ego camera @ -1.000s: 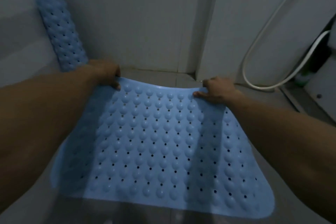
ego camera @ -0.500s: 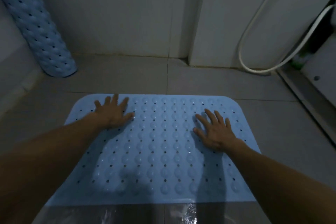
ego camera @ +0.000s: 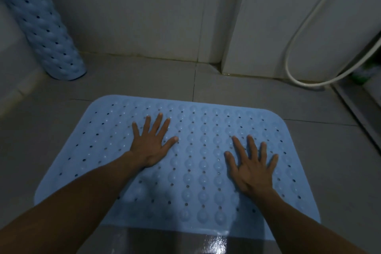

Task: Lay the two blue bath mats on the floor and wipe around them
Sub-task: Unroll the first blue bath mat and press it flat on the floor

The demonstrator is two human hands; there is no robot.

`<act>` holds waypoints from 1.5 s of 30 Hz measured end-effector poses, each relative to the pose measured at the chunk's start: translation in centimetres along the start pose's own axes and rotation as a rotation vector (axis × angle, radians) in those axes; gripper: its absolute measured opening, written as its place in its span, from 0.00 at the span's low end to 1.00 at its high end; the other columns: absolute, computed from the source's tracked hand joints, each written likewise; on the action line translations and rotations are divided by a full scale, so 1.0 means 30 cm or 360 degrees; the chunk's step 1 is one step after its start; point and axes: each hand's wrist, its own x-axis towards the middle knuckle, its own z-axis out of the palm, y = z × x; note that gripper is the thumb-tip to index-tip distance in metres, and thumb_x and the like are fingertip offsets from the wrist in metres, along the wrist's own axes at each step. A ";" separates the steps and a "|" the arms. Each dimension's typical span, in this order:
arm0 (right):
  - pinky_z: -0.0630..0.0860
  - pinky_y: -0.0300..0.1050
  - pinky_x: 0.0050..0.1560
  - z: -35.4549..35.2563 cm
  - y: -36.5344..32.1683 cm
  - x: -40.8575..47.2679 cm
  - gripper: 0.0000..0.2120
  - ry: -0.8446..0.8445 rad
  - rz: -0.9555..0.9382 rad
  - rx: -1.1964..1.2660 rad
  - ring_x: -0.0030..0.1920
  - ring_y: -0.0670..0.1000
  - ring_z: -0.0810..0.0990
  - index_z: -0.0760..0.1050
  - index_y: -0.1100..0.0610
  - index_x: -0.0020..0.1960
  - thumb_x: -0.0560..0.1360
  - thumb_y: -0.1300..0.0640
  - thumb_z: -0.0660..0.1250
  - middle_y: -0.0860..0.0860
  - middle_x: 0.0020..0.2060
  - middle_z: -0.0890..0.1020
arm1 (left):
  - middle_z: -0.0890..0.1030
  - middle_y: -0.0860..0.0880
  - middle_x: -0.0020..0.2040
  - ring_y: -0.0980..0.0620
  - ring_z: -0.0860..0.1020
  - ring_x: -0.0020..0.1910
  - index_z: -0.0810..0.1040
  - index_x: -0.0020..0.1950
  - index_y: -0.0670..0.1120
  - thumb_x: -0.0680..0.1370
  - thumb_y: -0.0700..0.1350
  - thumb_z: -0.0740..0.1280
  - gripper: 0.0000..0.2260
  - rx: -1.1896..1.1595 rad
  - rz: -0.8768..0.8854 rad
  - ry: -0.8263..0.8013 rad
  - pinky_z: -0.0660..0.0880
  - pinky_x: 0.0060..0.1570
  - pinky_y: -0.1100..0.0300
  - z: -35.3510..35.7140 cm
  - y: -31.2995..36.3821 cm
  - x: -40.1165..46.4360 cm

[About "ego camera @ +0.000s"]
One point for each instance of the person's right hand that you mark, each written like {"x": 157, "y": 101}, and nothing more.
{"x": 253, "y": 176}

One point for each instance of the person's left hand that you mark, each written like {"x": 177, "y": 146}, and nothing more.
{"x": 150, "y": 149}

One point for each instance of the person's right little finger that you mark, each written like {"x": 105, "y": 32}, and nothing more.
{"x": 272, "y": 164}

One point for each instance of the person's left little finger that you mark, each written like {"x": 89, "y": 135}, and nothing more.
{"x": 136, "y": 132}

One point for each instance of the person's right middle finger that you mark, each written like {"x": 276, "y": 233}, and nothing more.
{"x": 253, "y": 148}

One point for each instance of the person's left thumb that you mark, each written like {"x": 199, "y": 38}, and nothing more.
{"x": 170, "y": 144}

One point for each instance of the person's right thumb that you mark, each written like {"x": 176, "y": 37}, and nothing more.
{"x": 232, "y": 162}

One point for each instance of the person's left middle finger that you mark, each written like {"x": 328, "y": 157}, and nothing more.
{"x": 157, "y": 125}

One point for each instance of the blue bath mat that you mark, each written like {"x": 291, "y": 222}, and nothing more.
{"x": 44, "y": 24}
{"x": 202, "y": 131}

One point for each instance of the person's left forearm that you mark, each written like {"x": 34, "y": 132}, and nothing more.
{"x": 74, "y": 203}

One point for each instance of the person's right forearm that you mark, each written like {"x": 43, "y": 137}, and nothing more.
{"x": 291, "y": 227}

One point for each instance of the dark metal rack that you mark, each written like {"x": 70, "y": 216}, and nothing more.
{"x": 357, "y": 105}

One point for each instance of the rolled blue bath mat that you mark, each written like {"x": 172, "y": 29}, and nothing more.
{"x": 44, "y": 24}

